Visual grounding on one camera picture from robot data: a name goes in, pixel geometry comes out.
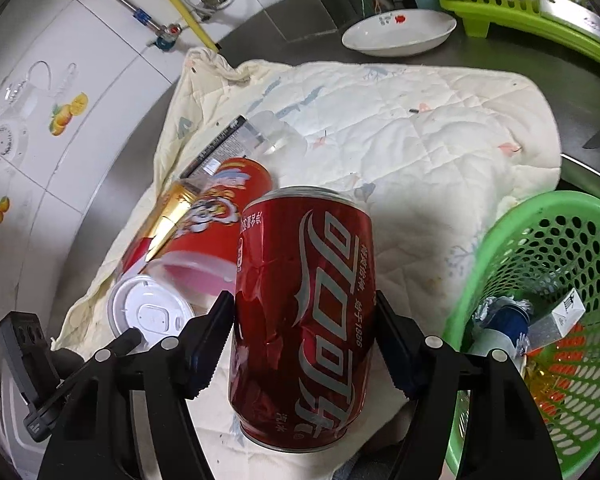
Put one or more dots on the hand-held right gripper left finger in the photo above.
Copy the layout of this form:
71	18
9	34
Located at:
205	360

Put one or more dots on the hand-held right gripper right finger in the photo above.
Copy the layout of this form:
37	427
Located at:
397	355

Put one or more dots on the red soda can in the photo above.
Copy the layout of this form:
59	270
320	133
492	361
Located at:
305	320

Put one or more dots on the blue and white can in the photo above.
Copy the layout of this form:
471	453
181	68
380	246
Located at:
505	327

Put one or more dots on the silver foil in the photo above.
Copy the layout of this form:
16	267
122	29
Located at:
500	306

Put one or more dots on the white and blue carton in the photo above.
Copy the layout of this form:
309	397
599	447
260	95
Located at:
557	320

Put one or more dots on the green plastic basket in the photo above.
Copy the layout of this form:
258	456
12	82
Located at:
555	240

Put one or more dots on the white plastic lid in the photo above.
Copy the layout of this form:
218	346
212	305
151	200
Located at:
145	310

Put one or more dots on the red printed plastic cup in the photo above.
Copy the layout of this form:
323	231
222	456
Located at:
220	220

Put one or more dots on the gold foil wrapper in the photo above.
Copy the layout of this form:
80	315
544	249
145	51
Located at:
172	210

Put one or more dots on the black and silver wrapper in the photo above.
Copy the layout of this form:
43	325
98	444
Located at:
220	145

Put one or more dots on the white quilted cloth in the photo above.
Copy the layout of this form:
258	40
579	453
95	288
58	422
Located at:
405	135

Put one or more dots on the clear plastic wrapper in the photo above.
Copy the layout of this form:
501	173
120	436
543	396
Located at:
275	132

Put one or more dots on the white shallow plate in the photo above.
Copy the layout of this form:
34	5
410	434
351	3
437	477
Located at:
397	32

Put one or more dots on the green dish rack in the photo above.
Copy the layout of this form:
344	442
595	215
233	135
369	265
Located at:
500	5

